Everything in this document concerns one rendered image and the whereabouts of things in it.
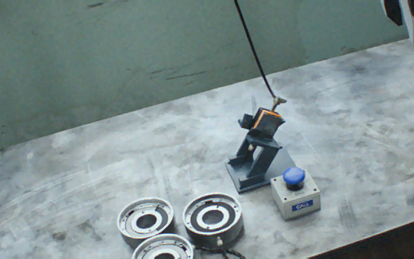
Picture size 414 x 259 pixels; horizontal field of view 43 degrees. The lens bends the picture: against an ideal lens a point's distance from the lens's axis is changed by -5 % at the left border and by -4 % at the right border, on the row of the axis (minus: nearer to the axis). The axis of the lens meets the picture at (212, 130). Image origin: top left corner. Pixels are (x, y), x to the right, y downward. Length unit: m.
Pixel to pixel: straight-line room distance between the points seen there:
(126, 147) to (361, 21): 1.85
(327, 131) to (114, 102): 1.63
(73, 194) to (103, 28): 1.42
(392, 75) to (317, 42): 1.45
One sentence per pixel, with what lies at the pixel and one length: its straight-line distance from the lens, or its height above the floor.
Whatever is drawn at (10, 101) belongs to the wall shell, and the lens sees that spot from 2.66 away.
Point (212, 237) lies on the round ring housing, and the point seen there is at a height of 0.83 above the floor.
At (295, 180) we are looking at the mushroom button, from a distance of 0.96.
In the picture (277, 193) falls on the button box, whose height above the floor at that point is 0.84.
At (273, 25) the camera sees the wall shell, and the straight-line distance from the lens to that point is 2.66.
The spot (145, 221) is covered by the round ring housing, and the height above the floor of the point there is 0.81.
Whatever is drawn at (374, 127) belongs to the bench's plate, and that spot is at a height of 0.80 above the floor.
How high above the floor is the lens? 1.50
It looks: 35 degrees down
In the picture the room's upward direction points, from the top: 11 degrees counter-clockwise
